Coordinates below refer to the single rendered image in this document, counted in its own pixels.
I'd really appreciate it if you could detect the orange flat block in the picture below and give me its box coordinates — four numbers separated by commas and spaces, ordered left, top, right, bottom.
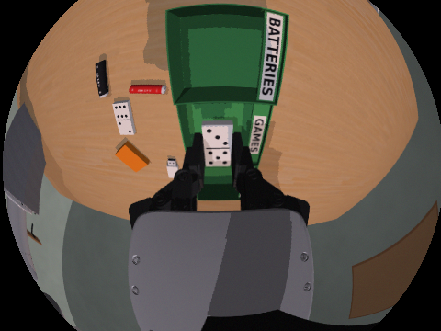
115, 141, 150, 172

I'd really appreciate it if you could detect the white domino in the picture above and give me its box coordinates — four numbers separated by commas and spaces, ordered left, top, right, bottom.
202, 120, 233, 166
112, 100, 136, 135

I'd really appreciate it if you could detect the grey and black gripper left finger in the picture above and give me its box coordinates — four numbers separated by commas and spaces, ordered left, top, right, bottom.
129, 132, 205, 229

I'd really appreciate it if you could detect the red battery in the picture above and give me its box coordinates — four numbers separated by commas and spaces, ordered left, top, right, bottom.
129, 85, 166, 94

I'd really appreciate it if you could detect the green three-compartment tray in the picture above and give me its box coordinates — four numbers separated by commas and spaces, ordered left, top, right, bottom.
165, 4, 289, 200

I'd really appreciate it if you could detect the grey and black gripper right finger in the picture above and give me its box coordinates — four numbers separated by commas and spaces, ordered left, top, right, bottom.
231, 132, 310, 226

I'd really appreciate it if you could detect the white usb stick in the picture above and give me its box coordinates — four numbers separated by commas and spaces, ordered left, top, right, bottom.
167, 158, 179, 178

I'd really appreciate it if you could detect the black aa battery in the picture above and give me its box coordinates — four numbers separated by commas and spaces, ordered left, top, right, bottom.
96, 60, 109, 98

